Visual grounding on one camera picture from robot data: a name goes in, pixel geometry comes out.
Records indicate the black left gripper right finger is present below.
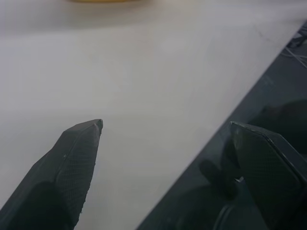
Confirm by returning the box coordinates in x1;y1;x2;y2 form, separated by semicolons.
229;121;307;230

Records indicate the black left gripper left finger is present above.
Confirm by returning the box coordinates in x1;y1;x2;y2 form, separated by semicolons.
0;118;104;230

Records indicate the yellow object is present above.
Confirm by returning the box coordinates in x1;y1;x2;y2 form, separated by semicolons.
65;0;140;3

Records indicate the white cable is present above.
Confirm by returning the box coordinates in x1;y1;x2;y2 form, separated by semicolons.
285;46;307;67

